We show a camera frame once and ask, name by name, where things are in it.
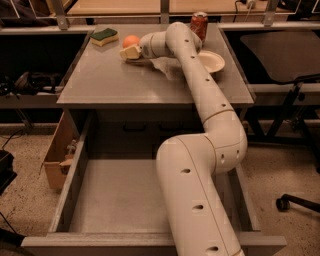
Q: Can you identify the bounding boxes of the red soda can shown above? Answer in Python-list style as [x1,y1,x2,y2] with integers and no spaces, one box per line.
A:
[190,12,208,42]

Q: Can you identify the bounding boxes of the left black drawer handle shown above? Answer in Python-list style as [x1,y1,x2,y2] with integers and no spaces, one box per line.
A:
[123,122,147,132]

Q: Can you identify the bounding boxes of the black headphones on shelf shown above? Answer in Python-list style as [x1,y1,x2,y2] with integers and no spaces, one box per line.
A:
[0,71,62,96]

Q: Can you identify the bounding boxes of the black device on floor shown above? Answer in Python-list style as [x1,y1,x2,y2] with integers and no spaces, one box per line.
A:
[0,150,17,195]

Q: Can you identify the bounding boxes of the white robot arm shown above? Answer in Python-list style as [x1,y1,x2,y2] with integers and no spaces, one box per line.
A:
[120,22,247,256]

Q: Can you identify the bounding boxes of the black drawer handle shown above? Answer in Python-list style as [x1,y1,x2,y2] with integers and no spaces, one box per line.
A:
[158,122,183,132]
[123,122,147,132]

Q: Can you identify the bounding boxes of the right black drawer handle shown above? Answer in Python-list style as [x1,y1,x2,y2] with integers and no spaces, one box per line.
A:
[158,122,183,132]

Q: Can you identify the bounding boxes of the open grey top drawer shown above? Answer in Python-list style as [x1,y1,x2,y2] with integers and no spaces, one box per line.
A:
[21,128,287,256]

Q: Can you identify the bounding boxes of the white ceramic bowl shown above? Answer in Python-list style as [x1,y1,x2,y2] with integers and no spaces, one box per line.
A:
[198,50,225,73]

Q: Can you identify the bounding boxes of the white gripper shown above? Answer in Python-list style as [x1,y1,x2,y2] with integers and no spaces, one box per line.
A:
[120,32,171,60]

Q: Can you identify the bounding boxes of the brown cardboard box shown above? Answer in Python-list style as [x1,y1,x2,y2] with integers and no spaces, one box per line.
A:
[43,113,78,190]

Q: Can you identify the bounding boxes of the orange fruit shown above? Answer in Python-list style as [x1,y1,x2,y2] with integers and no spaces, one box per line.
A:
[122,35,140,48]

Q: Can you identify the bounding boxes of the grey metal cabinet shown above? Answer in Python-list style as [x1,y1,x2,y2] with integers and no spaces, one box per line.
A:
[56,23,256,160]

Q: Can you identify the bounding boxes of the green yellow sponge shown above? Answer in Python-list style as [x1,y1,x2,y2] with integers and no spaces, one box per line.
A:
[90,28,119,47]

